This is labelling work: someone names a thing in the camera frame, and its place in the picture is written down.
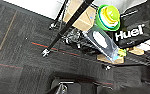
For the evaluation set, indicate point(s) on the long cardboard box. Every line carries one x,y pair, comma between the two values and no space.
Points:
106,59

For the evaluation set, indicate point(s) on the blue yellow green toy blocks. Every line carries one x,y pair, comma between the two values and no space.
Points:
122,53

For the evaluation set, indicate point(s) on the grey clear plastic bag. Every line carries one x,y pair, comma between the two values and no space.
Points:
97,41

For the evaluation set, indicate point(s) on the small flat cardboard box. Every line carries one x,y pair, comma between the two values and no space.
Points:
81,16

